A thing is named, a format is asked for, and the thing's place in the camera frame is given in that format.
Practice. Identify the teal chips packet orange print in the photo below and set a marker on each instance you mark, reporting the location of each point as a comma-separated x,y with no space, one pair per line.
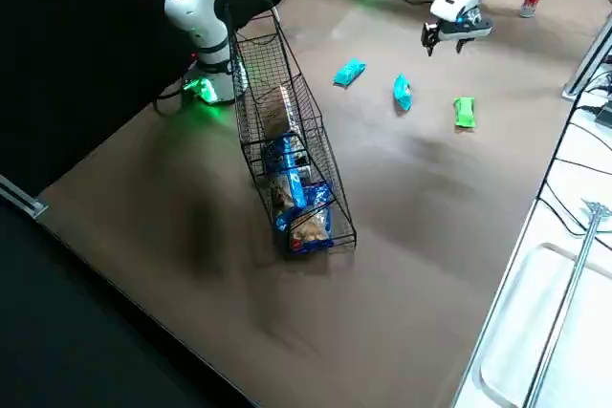
402,92

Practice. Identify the green chips packet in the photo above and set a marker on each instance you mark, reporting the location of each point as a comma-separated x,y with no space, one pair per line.
465,113

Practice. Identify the plain teal chips packet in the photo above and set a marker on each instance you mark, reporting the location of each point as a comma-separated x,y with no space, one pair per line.
350,72

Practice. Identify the silver aluminium post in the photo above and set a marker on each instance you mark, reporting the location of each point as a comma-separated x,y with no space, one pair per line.
589,60

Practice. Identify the long blue cookie packet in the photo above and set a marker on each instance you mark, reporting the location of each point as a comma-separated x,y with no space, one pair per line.
287,159

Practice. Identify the silver metal stand rod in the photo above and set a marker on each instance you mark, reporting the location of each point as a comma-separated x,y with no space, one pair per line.
575,279

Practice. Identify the blue cookie bag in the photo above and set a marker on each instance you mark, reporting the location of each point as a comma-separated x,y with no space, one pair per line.
311,236

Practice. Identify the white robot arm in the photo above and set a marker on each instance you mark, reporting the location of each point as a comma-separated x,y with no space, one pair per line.
196,21

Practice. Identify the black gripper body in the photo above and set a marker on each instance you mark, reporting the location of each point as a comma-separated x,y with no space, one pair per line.
466,29

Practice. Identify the black power adapter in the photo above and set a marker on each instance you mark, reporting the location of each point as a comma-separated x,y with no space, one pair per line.
605,115

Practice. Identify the silver aluminium frame rail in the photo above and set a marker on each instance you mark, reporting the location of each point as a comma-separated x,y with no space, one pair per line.
24,200

